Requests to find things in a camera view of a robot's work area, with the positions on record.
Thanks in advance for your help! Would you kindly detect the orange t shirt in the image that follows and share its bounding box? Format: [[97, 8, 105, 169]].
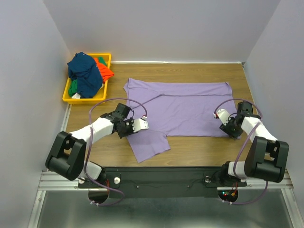
[[94, 57, 114, 83]]

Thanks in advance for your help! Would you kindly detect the lavender t shirt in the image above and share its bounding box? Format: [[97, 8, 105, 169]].
[[124, 78, 236, 163]]

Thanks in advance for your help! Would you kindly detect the yellow plastic bin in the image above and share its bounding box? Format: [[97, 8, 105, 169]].
[[62, 53, 112, 105]]

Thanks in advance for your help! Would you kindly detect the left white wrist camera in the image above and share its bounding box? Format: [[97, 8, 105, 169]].
[[132, 115, 149, 133]]

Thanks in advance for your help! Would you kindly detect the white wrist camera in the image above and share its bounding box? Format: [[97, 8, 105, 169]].
[[132, 115, 149, 133], [213, 109, 230, 125]]

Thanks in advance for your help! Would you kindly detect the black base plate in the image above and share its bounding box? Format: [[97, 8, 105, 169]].
[[48, 166, 247, 200]]

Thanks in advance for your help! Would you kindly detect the aluminium frame rail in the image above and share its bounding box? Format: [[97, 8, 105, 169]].
[[38, 104, 79, 191]]

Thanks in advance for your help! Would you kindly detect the navy blue t shirt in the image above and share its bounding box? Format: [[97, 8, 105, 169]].
[[67, 51, 103, 98]]

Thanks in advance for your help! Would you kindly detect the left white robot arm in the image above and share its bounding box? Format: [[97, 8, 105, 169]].
[[45, 103, 148, 187]]

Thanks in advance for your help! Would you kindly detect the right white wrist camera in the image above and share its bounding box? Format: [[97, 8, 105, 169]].
[[213, 109, 230, 125]]

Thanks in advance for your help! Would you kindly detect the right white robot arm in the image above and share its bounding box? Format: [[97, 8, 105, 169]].
[[213, 99, 289, 185]]

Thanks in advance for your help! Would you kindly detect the white cloth piece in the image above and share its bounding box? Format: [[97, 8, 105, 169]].
[[71, 93, 81, 99]]

